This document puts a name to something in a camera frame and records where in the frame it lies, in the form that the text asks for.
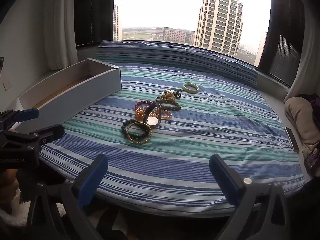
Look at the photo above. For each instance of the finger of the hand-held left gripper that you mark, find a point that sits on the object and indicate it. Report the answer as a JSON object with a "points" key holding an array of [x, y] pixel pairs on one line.
{"points": [[51, 132], [26, 115]]}

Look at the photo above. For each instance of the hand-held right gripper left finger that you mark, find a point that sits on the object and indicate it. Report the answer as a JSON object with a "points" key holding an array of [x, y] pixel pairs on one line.
{"points": [[92, 178]]}

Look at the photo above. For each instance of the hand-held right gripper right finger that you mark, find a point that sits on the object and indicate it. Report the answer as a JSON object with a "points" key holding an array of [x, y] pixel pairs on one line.
{"points": [[225, 178]]}

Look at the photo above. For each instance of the grey cardboard box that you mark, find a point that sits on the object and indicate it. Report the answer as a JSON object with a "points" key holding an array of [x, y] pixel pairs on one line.
{"points": [[87, 92]]}

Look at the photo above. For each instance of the gold charm jewelry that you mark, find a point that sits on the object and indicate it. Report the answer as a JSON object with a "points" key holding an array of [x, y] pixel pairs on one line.
{"points": [[166, 96]]}

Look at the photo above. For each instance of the person's left forearm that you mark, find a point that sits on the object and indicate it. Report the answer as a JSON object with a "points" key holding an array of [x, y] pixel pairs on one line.
{"points": [[11, 212]]}

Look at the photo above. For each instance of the blue green striped blanket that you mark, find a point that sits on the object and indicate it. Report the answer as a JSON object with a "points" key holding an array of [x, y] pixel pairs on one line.
{"points": [[200, 142]]}

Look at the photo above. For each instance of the gold bangle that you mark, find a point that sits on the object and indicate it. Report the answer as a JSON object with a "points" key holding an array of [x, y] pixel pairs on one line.
{"points": [[140, 142]]}

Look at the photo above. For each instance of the dark flat device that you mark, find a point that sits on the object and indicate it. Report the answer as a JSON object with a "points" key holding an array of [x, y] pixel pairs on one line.
{"points": [[292, 138]]}

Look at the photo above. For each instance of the white curtain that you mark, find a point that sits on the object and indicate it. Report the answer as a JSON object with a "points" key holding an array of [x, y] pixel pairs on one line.
{"points": [[60, 25], [308, 55]]}

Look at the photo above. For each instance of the beige cushion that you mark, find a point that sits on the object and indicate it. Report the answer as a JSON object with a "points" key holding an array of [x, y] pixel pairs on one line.
{"points": [[298, 115]]}

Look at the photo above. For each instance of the pale jade bangle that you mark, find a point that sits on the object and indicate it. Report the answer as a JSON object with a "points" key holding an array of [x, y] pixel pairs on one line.
{"points": [[185, 89]]}

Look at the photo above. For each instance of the dark purple cloth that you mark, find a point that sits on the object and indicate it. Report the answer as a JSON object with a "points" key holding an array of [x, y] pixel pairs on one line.
{"points": [[313, 105]]}

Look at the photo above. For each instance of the dark window blind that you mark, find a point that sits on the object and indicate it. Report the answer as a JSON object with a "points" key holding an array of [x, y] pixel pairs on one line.
{"points": [[285, 57]]}

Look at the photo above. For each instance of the white wall socket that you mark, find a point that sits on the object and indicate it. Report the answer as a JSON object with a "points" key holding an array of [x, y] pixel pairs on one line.
{"points": [[7, 85]]}

